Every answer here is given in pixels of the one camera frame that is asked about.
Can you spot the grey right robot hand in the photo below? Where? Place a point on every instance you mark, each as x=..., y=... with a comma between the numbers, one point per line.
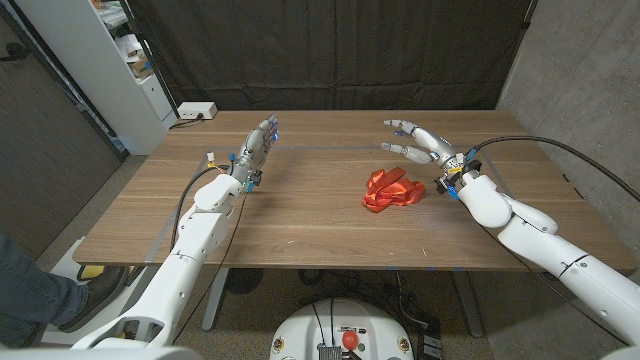
x=440, y=150

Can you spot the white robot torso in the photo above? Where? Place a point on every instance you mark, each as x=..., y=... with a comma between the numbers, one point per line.
x=310, y=330

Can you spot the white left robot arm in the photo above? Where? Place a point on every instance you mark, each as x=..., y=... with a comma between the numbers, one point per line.
x=195, y=240

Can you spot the dark brown shoe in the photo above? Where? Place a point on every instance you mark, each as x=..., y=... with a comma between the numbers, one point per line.
x=97, y=295

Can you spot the red emergency stop button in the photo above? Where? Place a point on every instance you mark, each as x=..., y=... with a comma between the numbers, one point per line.
x=350, y=340

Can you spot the person leg in jeans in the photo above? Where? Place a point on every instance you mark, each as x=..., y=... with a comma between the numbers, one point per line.
x=30, y=295

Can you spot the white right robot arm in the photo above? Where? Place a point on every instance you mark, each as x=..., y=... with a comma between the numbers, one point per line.
x=540, y=240

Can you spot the orange satin ribbon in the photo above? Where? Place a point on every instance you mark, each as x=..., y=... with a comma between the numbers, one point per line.
x=392, y=192

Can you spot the white floor platform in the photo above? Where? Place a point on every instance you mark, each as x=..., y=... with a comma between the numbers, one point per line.
x=65, y=262

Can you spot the black backdrop stand pole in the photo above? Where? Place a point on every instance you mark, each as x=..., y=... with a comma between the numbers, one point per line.
x=152, y=60

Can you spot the black fabric backdrop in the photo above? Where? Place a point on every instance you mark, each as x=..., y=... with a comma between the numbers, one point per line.
x=330, y=55

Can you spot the yellow floor object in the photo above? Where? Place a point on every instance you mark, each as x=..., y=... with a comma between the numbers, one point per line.
x=91, y=272

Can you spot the white power strip box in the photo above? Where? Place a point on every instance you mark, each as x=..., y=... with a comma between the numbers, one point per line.
x=196, y=110

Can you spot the grey metal table leg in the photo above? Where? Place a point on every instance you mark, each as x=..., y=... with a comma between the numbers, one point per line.
x=216, y=300
x=469, y=305

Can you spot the white shelf cabinet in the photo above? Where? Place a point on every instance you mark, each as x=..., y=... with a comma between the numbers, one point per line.
x=100, y=70

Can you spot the black floor power strip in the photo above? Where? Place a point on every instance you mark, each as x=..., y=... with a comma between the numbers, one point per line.
x=430, y=345

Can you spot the cardboard box with blue tape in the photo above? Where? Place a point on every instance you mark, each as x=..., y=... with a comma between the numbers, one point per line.
x=140, y=67

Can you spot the round black floor object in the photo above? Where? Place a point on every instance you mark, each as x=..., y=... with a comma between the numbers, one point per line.
x=244, y=280

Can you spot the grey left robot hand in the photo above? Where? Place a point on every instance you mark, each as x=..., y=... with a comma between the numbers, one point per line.
x=252, y=150

